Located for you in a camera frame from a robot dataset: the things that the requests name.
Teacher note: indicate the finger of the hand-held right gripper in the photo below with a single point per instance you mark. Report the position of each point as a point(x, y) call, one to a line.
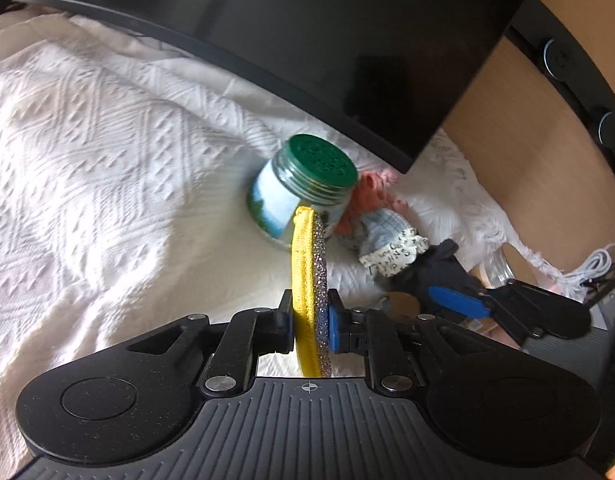
point(457, 302)

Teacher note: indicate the yellow round scrub pad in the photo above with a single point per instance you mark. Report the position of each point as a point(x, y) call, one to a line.
point(305, 280)

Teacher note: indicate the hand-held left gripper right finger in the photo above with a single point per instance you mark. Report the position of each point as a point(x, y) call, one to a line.
point(337, 332)

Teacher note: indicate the cloth doll orange crochet hat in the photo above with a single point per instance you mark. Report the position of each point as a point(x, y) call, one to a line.
point(382, 240)

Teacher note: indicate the black computer monitor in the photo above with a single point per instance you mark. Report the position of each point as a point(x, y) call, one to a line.
point(337, 35)

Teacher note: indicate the white textured blanket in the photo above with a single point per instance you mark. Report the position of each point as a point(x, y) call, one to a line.
point(112, 160)

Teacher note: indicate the black plush toy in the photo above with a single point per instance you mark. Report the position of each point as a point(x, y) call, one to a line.
point(447, 270)

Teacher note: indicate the green lid glass jar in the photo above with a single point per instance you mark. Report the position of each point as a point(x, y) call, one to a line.
point(282, 195)

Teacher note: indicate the black power strip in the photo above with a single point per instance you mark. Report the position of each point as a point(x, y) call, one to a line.
point(587, 100)

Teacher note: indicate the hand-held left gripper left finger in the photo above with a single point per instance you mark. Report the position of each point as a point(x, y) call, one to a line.
point(282, 327)

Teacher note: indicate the cardboard tube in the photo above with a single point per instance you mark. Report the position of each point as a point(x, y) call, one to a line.
point(405, 304)

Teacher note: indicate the clear plastic powder jar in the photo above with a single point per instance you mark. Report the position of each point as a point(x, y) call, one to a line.
point(507, 260)

